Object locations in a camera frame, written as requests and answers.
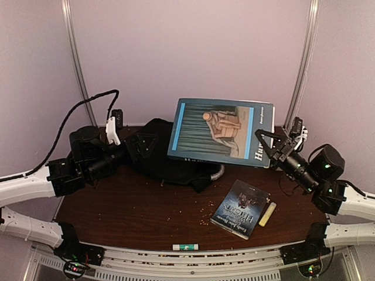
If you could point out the dark Wuthering Heights book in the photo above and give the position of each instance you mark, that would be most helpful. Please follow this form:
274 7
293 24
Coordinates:
240 210

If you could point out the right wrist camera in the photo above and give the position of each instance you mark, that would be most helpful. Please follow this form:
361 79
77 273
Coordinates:
298 132

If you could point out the blue Humor book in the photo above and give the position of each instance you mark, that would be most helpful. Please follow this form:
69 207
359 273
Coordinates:
221 131

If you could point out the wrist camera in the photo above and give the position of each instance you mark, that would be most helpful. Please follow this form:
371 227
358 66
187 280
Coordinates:
298 132
113 126

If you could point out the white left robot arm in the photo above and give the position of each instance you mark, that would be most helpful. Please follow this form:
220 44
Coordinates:
22 194

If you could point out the yellow highlighter marker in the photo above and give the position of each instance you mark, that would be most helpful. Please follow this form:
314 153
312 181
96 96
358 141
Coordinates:
267 214

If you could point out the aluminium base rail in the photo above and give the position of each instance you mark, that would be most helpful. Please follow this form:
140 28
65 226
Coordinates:
262 263

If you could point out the right aluminium frame post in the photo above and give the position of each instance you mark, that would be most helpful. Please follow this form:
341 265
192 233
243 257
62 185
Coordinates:
306 56

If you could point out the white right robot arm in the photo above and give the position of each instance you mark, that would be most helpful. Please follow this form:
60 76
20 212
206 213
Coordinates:
341 197

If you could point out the black student backpack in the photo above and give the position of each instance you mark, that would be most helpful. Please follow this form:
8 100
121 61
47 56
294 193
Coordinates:
161 167

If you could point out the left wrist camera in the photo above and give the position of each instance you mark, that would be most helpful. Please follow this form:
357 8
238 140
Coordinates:
113 126

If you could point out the aluminium frame post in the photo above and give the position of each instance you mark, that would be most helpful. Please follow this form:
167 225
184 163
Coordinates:
68 20
306 56

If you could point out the left aluminium frame post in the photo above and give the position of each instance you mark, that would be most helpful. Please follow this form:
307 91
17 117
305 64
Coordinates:
68 20

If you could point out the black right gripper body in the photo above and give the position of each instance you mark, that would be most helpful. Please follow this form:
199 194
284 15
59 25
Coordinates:
304 177

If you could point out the green white glue stick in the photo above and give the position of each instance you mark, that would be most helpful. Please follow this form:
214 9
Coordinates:
185 247

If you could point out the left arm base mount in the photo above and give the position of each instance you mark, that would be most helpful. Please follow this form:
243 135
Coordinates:
83 253

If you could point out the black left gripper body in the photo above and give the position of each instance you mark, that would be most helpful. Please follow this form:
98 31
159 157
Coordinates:
101 166

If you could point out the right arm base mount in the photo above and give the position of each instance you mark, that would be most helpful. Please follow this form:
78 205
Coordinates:
303 251

